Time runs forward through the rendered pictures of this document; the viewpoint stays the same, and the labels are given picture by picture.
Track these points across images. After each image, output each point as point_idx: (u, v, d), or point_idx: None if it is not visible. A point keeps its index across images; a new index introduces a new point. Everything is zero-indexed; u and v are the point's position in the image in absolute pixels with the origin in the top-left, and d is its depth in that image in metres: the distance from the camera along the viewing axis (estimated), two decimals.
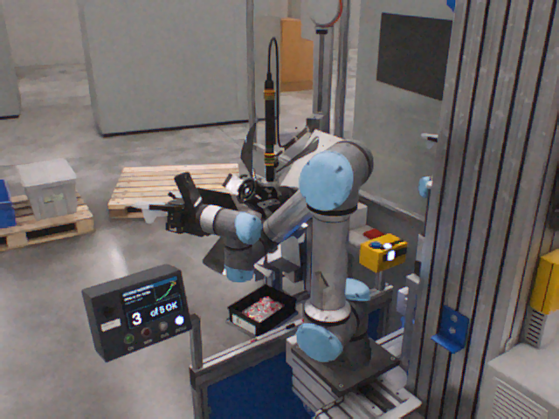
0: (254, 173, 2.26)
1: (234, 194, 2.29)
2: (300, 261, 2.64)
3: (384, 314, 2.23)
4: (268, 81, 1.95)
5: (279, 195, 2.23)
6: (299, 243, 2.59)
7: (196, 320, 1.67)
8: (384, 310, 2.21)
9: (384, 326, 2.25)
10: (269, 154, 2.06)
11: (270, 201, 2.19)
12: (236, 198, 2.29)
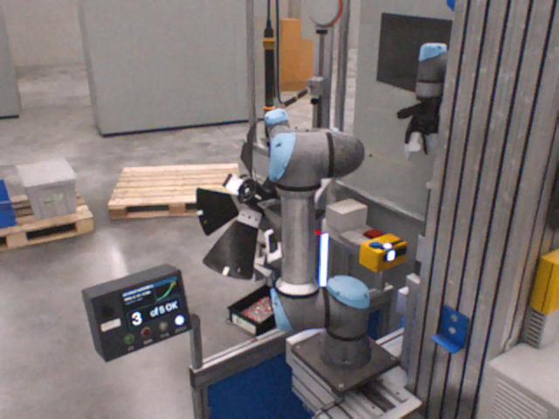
0: (254, 173, 2.26)
1: (234, 194, 2.29)
2: None
3: (384, 314, 2.23)
4: (268, 29, 1.87)
5: (279, 195, 2.23)
6: None
7: (196, 320, 1.67)
8: (384, 310, 2.21)
9: (384, 326, 2.25)
10: (269, 107, 1.98)
11: (270, 201, 2.19)
12: (236, 198, 2.29)
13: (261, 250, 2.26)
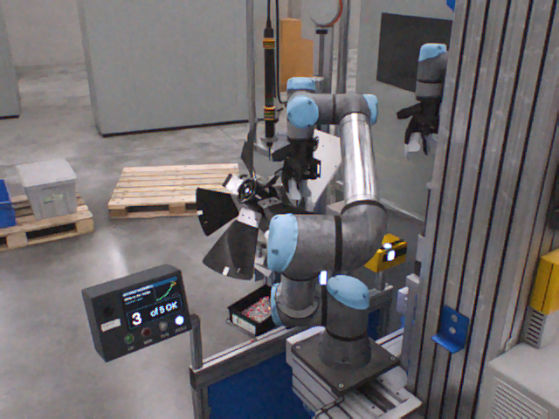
0: (269, 181, 2.17)
1: (252, 172, 2.27)
2: None
3: (384, 314, 2.23)
4: (268, 29, 1.87)
5: None
6: None
7: (196, 320, 1.67)
8: (384, 310, 2.21)
9: (384, 326, 2.25)
10: (269, 107, 1.98)
11: (255, 214, 2.22)
12: None
13: (261, 250, 2.26)
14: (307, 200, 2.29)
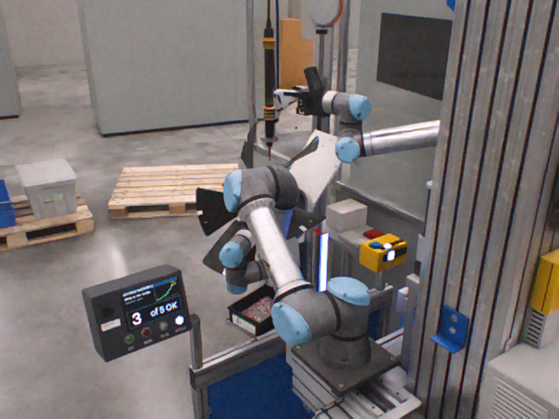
0: None
1: None
2: (300, 261, 2.64)
3: (384, 314, 2.23)
4: (268, 29, 1.87)
5: None
6: (299, 243, 2.59)
7: (196, 320, 1.67)
8: (384, 310, 2.21)
9: (384, 326, 2.25)
10: (269, 107, 1.98)
11: None
12: None
13: None
14: (307, 200, 2.29)
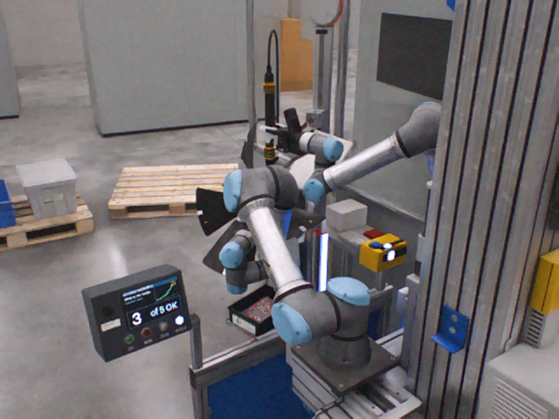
0: None
1: None
2: (300, 261, 2.64)
3: (384, 314, 2.23)
4: (268, 74, 1.94)
5: None
6: (299, 243, 2.59)
7: (196, 320, 1.67)
8: (384, 310, 2.21)
9: (384, 326, 2.25)
10: (269, 147, 2.05)
11: None
12: None
13: None
14: (307, 200, 2.29)
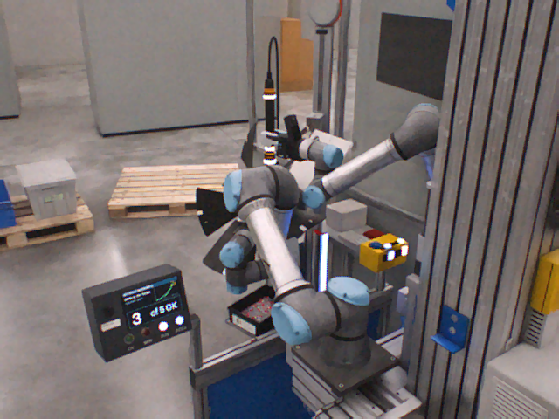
0: None
1: None
2: (300, 261, 2.64)
3: (384, 314, 2.23)
4: (269, 80, 1.95)
5: None
6: (299, 243, 2.59)
7: (196, 320, 1.67)
8: (384, 310, 2.21)
9: (384, 326, 2.25)
10: (270, 154, 2.06)
11: None
12: None
13: None
14: None
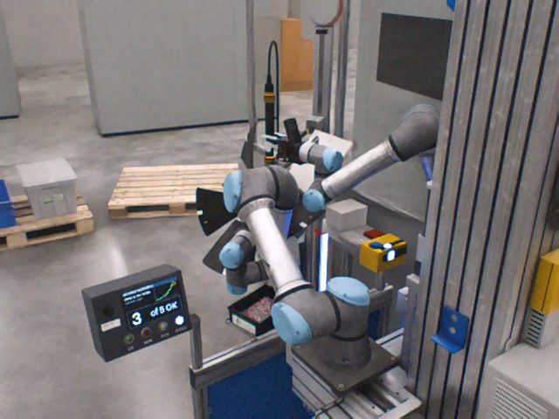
0: None
1: None
2: (300, 261, 2.64)
3: (384, 314, 2.23)
4: (269, 85, 1.95)
5: None
6: (299, 243, 2.59)
7: (196, 320, 1.67)
8: (384, 310, 2.21)
9: (384, 326, 2.25)
10: (269, 157, 2.06)
11: None
12: None
13: None
14: None
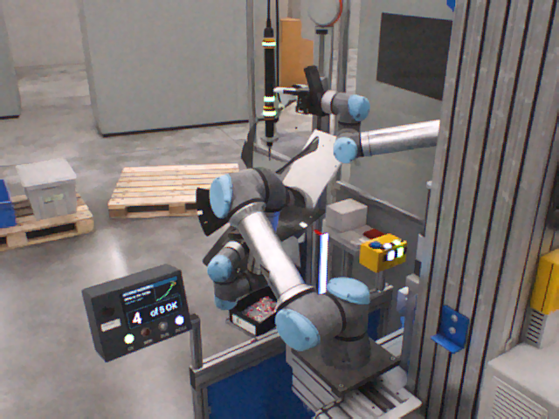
0: None
1: None
2: (300, 261, 2.64)
3: (384, 314, 2.23)
4: (268, 29, 1.87)
5: None
6: (299, 243, 2.59)
7: (196, 320, 1.67)
8: (384, 310, 2.21)
9: (384, 326, 2.25)
10: (269, 107, 1.98)
11: None
12: None
13: None
14: (307, 200, 2.29)
